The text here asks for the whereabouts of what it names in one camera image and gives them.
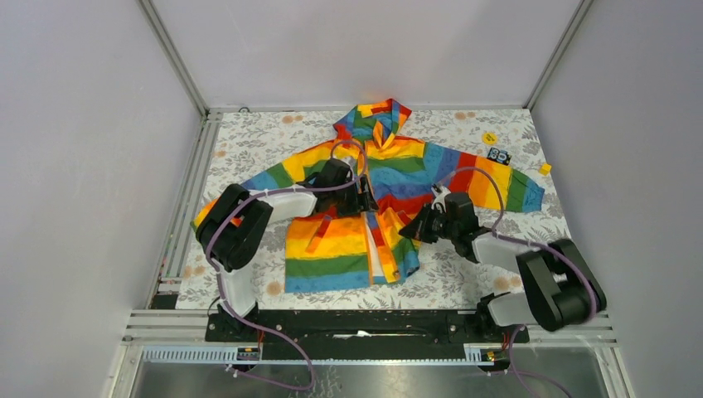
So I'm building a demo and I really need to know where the small yellow cube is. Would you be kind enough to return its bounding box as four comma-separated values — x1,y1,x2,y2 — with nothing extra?
538,163,552,176

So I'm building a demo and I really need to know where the small black printed card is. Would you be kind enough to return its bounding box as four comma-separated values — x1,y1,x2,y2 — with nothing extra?
487,148,511,166

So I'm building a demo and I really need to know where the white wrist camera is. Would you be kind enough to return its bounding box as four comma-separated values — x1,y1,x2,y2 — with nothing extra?
432,185,451,212
342,157,357,173

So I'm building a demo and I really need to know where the rainbow striped hooded jacket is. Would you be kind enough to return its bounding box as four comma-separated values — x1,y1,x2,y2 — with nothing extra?
190,98,546,294

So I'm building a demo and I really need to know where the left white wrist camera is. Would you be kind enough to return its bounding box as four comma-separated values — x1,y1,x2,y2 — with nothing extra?
342,157,357,173

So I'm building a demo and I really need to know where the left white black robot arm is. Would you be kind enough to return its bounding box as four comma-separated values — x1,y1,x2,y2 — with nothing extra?
192,158,378,341

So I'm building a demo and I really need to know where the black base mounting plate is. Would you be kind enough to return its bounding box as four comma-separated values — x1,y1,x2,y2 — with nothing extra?
205,307,530,355

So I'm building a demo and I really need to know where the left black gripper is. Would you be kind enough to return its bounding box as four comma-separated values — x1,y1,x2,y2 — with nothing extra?
330,174,376,218

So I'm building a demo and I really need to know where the yellow round token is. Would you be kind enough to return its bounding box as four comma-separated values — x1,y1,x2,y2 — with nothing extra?
482,132,497,145

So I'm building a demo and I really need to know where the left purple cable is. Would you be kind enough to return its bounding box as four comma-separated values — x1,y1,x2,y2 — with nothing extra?
204,138,370,392

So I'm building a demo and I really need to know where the floral patterned table mat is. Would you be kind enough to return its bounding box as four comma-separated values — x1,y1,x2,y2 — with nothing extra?
200,109,570,309

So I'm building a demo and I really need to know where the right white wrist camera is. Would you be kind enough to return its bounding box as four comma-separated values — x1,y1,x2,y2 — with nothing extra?
432,185,451,212

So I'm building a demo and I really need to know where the perforated aluminium rail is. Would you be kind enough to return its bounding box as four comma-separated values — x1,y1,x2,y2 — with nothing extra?
142,342,507,366

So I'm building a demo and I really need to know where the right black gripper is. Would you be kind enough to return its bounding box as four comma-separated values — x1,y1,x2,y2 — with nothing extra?
399,203,458,245

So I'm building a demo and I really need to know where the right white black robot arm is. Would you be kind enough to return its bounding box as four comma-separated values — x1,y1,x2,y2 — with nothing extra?
400,192,607,342

